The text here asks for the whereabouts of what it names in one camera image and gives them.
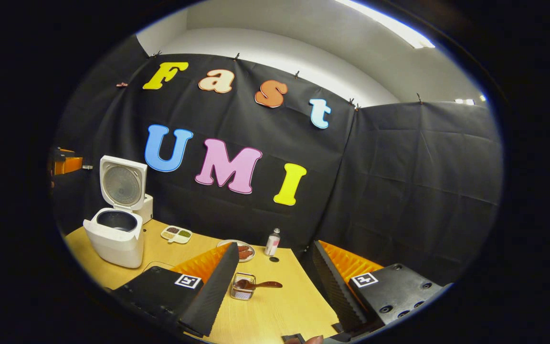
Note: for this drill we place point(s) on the black backdrop cloth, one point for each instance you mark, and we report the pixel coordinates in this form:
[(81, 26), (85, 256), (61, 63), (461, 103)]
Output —
[(256, 129)]

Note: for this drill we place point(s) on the clear glass tray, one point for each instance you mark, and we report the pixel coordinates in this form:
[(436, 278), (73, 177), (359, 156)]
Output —
[(158, 263)]

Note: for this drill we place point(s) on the dark wooden spoon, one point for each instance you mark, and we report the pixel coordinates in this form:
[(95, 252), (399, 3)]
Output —
[(265, 284)]

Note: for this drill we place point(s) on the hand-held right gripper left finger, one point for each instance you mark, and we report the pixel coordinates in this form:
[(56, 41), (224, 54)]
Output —
[(217, 286)]

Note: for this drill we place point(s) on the clear bottle pink label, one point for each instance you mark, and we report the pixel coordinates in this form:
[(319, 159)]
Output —
[(272, 244)]

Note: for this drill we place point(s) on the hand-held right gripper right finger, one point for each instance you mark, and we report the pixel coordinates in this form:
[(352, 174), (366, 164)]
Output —
[(334, 291)]

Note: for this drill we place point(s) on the red meat piece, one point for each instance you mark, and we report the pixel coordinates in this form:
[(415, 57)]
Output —
[(245, 255), (244, 248)]

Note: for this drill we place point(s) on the white toaster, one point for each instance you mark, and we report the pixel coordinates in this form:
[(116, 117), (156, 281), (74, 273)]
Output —
[(147, 210)]

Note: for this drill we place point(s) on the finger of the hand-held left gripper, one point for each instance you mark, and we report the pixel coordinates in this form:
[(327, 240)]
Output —
[(67, 165)]

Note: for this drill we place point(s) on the small ceiling light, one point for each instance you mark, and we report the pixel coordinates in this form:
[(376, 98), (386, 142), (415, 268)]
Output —
[(464, 101)]

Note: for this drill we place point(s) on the white round plate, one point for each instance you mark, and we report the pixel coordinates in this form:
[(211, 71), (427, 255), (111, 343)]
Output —
[(225, 242)]

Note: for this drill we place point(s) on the long ceiling light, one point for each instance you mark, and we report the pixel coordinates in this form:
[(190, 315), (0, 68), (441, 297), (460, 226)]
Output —
[(389, 24)]

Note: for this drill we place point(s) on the white rice cooker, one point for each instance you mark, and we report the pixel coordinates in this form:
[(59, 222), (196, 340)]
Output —
[(112, 246)]

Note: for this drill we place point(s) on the white divided grain dish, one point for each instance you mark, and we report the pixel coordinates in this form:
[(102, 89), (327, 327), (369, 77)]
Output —
[(176, 234)]

